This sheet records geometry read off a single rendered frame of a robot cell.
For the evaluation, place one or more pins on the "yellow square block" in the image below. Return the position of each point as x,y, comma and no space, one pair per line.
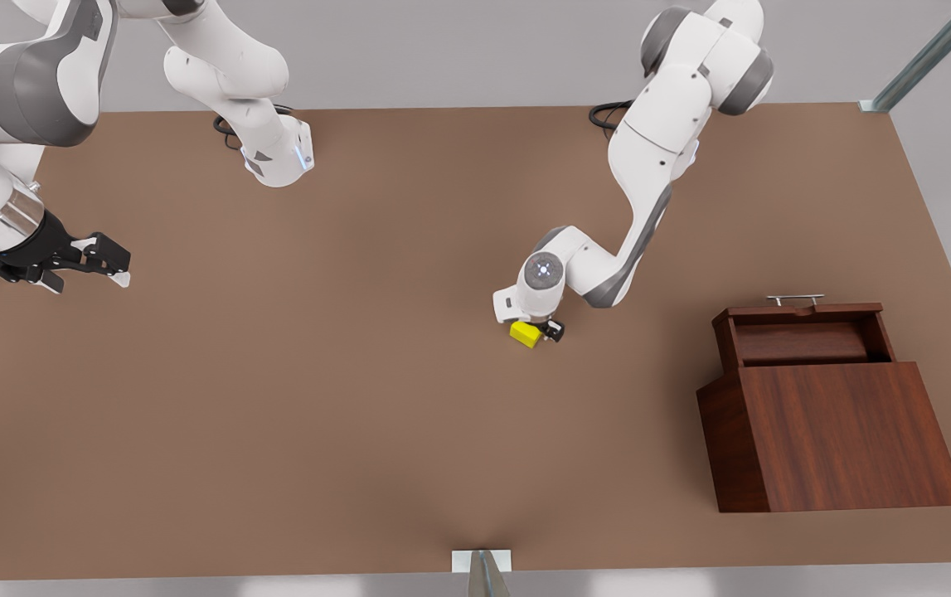
525,334

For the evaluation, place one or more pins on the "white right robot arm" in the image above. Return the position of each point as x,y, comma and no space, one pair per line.
36,75

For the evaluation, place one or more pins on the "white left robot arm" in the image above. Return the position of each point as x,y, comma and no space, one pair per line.
666,124

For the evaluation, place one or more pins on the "dark wooden drawer cabinet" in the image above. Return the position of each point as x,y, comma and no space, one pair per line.
840,435

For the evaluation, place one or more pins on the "silver frame post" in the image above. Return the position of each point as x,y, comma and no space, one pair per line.
923,58
483,572

